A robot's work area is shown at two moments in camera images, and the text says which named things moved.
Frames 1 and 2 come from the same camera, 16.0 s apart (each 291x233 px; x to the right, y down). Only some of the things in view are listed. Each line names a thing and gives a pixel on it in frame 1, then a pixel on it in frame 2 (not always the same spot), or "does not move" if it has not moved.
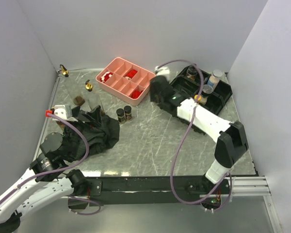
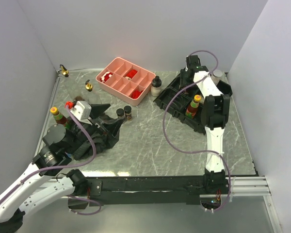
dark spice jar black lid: [121, 116] does not move
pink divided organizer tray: [127, 80] does not move
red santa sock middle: [130, 74] does not move
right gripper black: [153, 97] -> [183, 82]
